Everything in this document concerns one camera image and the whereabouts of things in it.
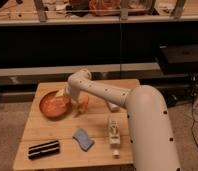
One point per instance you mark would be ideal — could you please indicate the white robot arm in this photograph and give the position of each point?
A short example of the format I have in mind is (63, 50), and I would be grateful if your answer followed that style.
(150, 131)

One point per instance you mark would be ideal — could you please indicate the black white striped box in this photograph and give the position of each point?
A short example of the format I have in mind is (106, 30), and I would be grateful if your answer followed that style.
(44, 149)

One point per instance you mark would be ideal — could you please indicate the blue sponge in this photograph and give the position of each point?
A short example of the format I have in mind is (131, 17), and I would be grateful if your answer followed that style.
(84, 141)

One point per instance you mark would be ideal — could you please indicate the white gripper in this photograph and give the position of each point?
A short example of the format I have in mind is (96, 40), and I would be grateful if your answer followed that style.
(60, 93)

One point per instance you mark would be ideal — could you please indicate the orange item on shelf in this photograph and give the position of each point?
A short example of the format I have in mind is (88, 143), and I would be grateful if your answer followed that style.
(104, 7)

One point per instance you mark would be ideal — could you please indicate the white paper cup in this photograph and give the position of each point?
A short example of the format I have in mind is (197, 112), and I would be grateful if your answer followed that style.
(113, 107)

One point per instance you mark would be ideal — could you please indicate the black box on right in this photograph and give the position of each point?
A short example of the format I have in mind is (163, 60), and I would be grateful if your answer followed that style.
(178, 59)

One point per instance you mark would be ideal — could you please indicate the orange carrot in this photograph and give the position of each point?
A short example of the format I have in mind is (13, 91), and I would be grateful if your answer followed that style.
(82, 104)

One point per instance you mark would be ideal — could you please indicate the orange ceramic bowl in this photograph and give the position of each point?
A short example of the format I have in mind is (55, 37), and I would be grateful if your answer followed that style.
(52, 106)

